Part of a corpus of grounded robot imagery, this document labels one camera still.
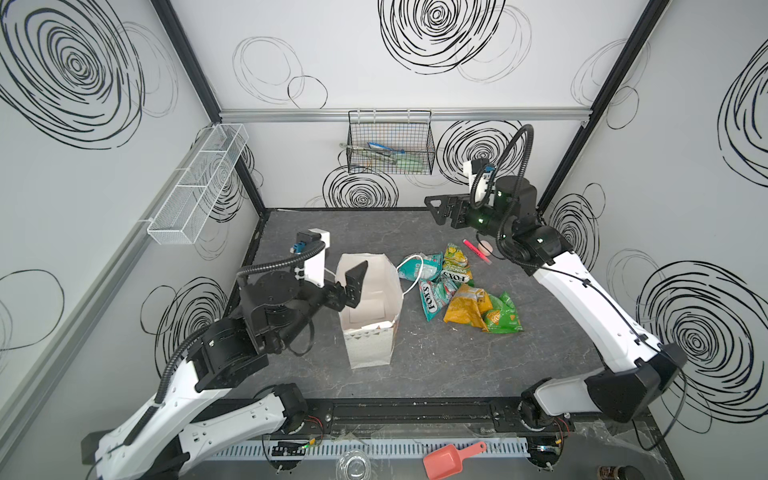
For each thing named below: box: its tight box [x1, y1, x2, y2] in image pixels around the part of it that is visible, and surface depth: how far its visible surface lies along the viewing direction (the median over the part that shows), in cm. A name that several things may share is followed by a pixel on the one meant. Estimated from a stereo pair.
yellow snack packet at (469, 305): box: [444, 284, 493, 332], surface depth 88 cm
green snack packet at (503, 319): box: [483, 291, 524, 335], surface depth 88 cm
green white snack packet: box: [418, 275, 458, 322], surface depth 92 cm
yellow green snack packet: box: [442, 242, 470, 270], surface depth 100 cm
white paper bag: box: [336, 253, 403, 369], surface depth 71 cm
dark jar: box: [597, 465, 646, 480], surface depth 61 cm
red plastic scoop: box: [423, 441, 486, 480], surface depth 69 cm
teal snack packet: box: [398, 252, 444, 281], surface depth 101 cm
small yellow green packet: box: [441, 266, 475, 288], surface depth 98 cm
